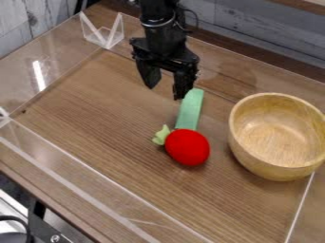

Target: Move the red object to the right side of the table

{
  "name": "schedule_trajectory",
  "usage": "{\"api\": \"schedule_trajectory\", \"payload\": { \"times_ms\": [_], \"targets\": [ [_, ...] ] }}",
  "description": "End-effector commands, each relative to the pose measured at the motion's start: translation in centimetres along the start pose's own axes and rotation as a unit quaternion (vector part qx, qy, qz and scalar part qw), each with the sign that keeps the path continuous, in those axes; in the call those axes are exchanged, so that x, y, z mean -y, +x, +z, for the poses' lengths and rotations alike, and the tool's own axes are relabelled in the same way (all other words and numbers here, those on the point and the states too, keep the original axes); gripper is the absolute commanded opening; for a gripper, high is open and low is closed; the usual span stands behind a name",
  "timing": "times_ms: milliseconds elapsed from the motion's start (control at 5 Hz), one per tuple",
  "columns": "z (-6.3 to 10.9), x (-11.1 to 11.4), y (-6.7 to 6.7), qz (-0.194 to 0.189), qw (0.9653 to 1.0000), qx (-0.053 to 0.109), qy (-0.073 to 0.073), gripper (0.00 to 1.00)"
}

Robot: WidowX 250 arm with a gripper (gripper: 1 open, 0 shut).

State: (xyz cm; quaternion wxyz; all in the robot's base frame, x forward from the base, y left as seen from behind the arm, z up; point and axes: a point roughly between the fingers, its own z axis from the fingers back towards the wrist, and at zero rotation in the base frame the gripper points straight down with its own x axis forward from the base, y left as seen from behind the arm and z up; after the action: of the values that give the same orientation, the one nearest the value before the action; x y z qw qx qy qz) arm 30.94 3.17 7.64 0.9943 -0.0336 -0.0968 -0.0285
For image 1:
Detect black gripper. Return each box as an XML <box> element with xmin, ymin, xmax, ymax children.
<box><xmin>130</xmin><ymin>22</ymin><xmax>200</xmax><ymax>100</ymax></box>

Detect red plush strawberry toy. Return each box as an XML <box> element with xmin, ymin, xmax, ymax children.
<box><xmin>152</xmin><ymin>124</ymin><xmax>212</xmax><ymax>166</ymax></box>

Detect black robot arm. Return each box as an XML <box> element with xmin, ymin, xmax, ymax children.
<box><xmin>130</xmin><ymin>0</ymin><xmax>200</xmax><ymax>100</ymax></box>

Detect green rectangular foam block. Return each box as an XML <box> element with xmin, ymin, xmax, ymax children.
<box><xmin>176</xmin><ymin>88</ymin><xmax>205</xmax><ymax>130</ymax></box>

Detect light wooden bowl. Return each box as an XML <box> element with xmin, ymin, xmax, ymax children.
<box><xmin>229</xmin><ymin>93</ymin><xmax>325</xmax><ymax>181</ymax></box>

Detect clear acrylic table barrier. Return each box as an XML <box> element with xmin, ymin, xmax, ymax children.
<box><xmin>0</xmin><ymin>107</ymin><xmax>213</xmax><ymax>243</ymax></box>

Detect clear acrylic corner bracket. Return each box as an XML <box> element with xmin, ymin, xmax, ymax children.
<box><xmin>80</xmin><ymin>12</ymin><xmax>125</xmax><ymax>49</ymax></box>

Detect black table clamp bracket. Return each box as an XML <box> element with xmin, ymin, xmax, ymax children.
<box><xmin>29</xmin><ymin>199</ymin><xmax>80</xmax><ymax>243</ymax></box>

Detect black cable under table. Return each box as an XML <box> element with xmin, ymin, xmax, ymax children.
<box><xmin>0</xmin><ymin>215</ymin><xmax>37</xmax><ymax>243</ymax></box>

